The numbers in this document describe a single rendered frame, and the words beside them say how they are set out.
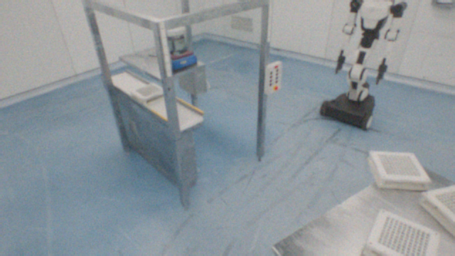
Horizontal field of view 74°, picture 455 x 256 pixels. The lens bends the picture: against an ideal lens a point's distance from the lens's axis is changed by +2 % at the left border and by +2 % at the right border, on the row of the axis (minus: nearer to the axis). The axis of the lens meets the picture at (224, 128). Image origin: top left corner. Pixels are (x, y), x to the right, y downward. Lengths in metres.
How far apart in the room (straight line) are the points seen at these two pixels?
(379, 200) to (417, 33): 3.71
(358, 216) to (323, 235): 0.23
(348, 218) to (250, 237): 1.06
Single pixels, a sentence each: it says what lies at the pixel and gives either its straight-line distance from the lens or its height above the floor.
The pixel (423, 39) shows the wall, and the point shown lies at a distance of 5.23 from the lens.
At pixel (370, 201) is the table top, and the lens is 1.79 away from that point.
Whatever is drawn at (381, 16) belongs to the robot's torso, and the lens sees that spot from 3.68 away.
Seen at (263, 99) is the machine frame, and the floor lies 0.75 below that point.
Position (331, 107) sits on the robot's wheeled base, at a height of 0.17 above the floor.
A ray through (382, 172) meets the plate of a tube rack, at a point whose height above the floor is 0.90.
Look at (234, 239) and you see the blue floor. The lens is 2.53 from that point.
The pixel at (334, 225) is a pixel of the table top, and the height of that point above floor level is 0.83.
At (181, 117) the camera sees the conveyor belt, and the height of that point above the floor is 0.80.
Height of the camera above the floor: 2.03
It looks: 33 degrees down
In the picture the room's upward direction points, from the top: 2 degrees counter-clockwise
